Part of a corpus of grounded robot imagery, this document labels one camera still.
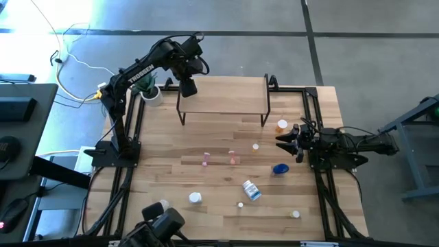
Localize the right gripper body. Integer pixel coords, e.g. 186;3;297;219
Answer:
294;123;322;164

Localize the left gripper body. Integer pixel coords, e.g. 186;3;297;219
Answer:
178;78;199;99

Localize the Tums bottle blue lid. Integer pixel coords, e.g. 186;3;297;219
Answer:
272;163;290;176

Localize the white pill bottle blue label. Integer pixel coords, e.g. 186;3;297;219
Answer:
188;191;203;206
241;180;262;202

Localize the snake plant in white pot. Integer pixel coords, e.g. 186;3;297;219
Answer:
131;71;164;108

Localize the white and yellow power plug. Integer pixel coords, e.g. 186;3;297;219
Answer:
95;81;108;101

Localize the blue-grey metal stand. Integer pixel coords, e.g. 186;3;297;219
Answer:
378;93;439;202

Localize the white box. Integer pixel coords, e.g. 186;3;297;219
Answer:
74;145;99;174

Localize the black desk beam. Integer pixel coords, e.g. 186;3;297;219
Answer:
29;156;92;190

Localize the grey desk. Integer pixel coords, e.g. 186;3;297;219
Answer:
0;83;59;181

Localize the grey flat panel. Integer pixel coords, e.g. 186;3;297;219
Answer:
36;154;91;211

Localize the black flat device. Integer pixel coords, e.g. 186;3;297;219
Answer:
0;73;37;83

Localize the black box on desk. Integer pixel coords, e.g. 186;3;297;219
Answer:
0;97;38;123

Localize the black round pad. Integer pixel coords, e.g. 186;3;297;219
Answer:
0;136;21;163

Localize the black computer mouse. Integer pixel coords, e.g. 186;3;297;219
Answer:
0;198;29;235

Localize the wooden shelf black metal frame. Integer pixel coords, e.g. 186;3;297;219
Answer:
176;73;279;128

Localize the black aluminium table frame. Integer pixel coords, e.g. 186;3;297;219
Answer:
82;74;370;245

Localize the white cable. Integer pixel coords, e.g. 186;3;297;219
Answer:
61;22;116;76

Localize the short black cable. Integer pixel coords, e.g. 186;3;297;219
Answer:
49;49;64;67

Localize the yellow cable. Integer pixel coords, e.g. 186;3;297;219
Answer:
29;0;104;103

